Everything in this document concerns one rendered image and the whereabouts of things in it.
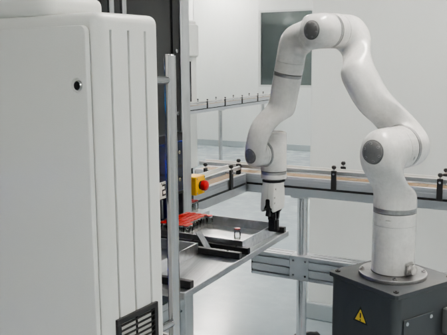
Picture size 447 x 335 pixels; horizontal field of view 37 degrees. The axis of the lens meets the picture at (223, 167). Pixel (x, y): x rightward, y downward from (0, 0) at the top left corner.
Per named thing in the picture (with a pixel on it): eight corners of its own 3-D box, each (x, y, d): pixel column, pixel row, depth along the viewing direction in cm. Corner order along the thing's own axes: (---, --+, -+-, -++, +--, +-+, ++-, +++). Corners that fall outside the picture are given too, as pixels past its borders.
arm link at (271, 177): (267, 167, 223) (267, 176, 223) (257, 171, 215) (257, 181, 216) (291, 169, 219) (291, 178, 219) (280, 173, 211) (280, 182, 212)
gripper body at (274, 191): (269, 173, 223) (269, 206, 225) (257, 178, 214) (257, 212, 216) (290, 175, 220) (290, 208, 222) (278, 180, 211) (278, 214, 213)
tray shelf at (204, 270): (43, 272, 191) (42, 266, 191) (172, 221, 252) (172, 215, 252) (184, 299, 169) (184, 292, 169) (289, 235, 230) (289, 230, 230)
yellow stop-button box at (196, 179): (179, 194, 253) (179, 175, 252) (189, 191, 259) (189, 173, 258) (197, 196, 249) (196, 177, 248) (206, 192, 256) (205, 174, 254)
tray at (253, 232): (151, 238, 220) (151, 228, 219) (191, 221, 242) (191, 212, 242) (242, 252, 204) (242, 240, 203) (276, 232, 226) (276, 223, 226)
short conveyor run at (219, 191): (171, 224, 254) (171, 184, 252) (138, 220, 261) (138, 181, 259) (249, 192, 314) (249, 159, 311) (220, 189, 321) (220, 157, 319)
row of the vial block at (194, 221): (175, 237, 220) (175, 224, 219) (203, 225, 235) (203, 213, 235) (181, 238, 219) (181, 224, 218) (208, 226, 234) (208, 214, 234)
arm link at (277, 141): (273, 173, 210) (291, 170, 217) (273, 132, 208) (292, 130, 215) (253, 171, 216) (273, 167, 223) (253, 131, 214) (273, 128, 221)
